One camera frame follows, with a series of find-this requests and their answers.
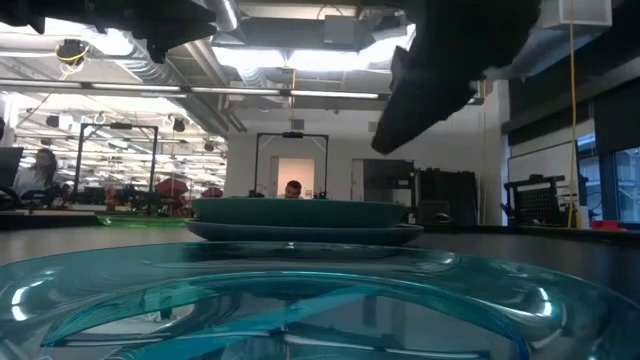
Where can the black metal gantry frame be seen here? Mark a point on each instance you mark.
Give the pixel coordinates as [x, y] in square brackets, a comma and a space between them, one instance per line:
[292, 136]
[117, 127]

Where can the small clear blue plate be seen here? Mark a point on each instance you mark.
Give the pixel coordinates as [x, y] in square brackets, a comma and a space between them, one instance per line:
[310, 305]

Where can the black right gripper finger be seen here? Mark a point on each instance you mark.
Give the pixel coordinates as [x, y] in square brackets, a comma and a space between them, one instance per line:
[425, 105]

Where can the small clear green plate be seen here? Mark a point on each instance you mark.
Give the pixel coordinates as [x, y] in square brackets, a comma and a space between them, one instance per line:
[140, 221]

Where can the dark grey plate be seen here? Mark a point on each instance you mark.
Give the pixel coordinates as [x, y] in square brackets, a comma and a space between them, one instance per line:
[305, 233]

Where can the large teal plate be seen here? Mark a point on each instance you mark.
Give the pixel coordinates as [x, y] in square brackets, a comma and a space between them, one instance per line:
[300, 212]

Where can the person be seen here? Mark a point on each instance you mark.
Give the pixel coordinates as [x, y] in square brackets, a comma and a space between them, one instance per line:
[294, 190]
[40, 175]

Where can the small clear pink plate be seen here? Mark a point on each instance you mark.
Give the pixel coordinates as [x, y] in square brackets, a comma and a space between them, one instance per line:
[606, 225]

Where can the black perforated rack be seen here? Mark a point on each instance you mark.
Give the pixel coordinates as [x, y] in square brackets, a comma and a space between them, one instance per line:
[537, 200]

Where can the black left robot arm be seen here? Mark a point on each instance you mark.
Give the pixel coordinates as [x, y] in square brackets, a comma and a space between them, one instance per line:
[150, 20]

